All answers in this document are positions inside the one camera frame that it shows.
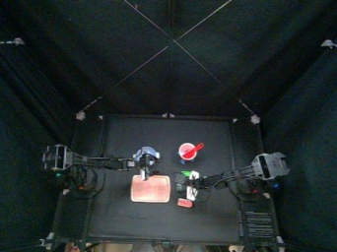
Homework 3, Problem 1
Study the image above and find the red plastic cup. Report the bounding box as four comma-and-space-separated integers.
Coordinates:
178, 142, 200, 161

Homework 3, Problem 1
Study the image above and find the red toy spatula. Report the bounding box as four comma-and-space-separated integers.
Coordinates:
182, 142, 206, 159

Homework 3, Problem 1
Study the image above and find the red striped white toy nigiri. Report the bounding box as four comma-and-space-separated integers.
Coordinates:
177, 197, 196, 210

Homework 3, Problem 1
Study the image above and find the pink plastic tray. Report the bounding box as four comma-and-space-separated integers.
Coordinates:
129, 174, 173, 204

